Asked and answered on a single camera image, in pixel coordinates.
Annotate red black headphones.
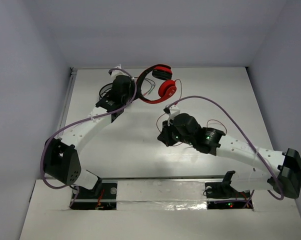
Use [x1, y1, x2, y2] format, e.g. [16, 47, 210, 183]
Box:
[136, 64, 177, 105]

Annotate red headphone cable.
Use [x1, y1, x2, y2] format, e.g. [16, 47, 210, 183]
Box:
[175, 78, 229, 151]

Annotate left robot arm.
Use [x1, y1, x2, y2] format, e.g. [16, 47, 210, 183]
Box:
[40, 75, 138, 197]

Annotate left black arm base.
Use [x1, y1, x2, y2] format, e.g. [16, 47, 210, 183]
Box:
[69, 178, 118, 211]

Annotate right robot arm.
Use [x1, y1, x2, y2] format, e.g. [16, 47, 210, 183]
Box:
[157, 113, 301, 200]

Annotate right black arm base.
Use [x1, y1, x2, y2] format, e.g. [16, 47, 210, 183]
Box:
[203, 170, 254, 210]

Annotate white black striped headphones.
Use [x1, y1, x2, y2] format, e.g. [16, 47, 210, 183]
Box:
[98, 83, 113, 100]

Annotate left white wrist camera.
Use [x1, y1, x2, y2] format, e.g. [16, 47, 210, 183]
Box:
[108, 64, 126, 78]

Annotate black cable with coloured plugs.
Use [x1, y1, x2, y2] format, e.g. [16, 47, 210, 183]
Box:
[140, 78, 157, 97]

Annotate aluminium rail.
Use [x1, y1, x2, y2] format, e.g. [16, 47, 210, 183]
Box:
[100, 174, 255, 181]

